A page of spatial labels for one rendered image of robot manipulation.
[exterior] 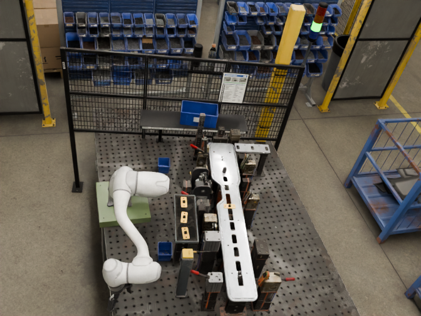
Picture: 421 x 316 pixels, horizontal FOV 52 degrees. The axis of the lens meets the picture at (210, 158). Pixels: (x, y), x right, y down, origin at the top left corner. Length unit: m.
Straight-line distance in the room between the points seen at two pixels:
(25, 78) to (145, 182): 2.62
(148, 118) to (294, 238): 1.51
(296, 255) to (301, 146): 2.23
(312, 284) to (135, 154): 1.78
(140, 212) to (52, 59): 3.00
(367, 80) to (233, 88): 2.85
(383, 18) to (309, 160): 1.85
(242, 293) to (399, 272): 2.20
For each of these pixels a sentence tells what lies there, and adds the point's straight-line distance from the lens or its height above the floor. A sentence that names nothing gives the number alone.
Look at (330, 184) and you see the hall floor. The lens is 4.97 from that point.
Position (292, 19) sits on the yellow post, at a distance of 3.42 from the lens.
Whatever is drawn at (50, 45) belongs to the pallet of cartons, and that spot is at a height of 0.47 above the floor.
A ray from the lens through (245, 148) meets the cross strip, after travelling 3.51.
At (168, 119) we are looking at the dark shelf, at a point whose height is 1.03.
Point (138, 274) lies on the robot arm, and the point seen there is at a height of 1.36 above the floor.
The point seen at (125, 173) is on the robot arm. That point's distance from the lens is 2.55.
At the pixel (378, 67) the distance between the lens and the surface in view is 6.06.
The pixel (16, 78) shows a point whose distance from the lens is 4.86.
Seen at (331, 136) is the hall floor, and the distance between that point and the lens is 5.62.
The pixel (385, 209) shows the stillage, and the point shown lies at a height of 0.16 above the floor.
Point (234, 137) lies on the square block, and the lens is 3.53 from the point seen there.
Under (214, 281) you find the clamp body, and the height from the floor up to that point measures 1.06.
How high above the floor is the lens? 3.30
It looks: 43 degrees down
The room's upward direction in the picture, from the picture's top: 11 degrees clockwise
